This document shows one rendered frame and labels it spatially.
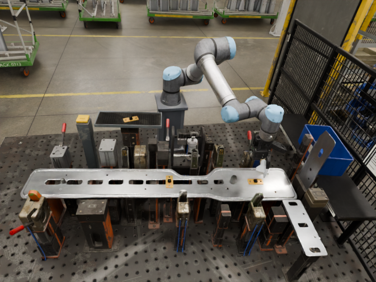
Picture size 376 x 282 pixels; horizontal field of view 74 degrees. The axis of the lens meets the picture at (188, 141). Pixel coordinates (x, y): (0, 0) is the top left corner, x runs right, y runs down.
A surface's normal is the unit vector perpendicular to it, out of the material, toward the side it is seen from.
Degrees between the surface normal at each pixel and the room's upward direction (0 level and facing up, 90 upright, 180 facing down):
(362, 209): 0
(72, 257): 0
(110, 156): 90
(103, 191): 0
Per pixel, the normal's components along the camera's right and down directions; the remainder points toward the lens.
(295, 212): 0.07, -0.77
